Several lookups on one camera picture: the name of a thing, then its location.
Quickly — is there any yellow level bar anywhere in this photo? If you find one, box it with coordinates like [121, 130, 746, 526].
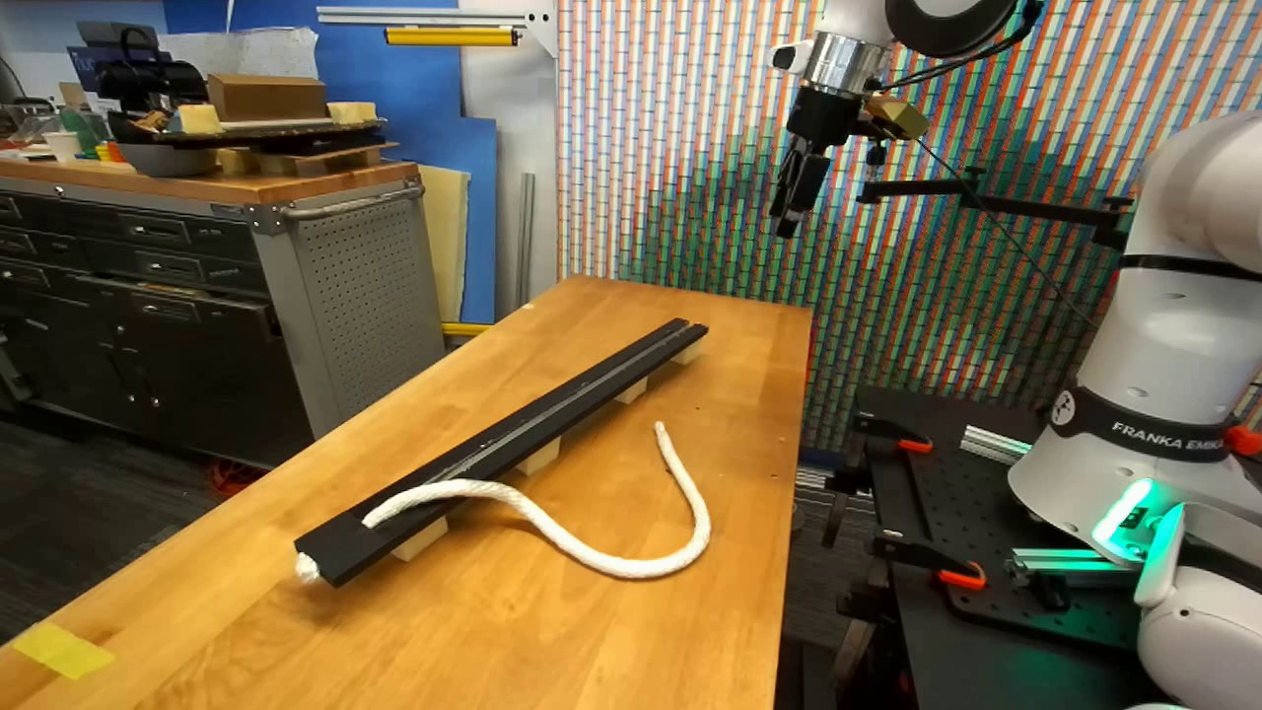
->
[382, 29, 518, 49]

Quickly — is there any blue foam board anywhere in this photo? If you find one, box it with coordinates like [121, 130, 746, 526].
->
[163, 0, 503, 324]

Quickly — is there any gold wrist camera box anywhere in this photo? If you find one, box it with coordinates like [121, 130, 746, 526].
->
[868, 96, 929, 140]

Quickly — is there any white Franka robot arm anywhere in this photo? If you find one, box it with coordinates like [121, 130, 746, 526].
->
[771, 0, 1262, 710]

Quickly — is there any grey metal tool cabinet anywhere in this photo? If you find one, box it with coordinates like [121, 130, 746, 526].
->
[0, 161, 445, 464]

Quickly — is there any white braided rope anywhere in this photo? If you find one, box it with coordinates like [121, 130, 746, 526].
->
[359, 420, 718, 584]

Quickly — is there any black optical breadboard base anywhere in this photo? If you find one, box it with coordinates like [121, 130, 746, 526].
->
[854, 387, 1159, 710]

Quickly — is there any orange handled clamp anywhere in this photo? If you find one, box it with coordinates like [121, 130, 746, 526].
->
[854, 410, 934, 458]
[872, 530, 992, 597]

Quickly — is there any wooden box on cabinet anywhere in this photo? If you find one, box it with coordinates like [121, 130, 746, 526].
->
[207, 74, 329, 122]

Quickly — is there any orange handled clamp rear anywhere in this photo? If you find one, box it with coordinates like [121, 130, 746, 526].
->
[854, 410, 934, 458]

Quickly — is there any long black channel rail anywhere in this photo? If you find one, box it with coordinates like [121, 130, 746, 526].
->
[298, 321, 714, 587]

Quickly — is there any yellow tape patch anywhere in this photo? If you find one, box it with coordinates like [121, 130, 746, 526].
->
[14, 625, 114, 680]

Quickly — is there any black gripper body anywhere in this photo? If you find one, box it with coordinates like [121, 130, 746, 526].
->
[771, 88, 862, 236]

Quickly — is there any black camera boom stand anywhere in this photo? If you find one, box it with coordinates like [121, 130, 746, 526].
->
[862, 172, 1130, 249]

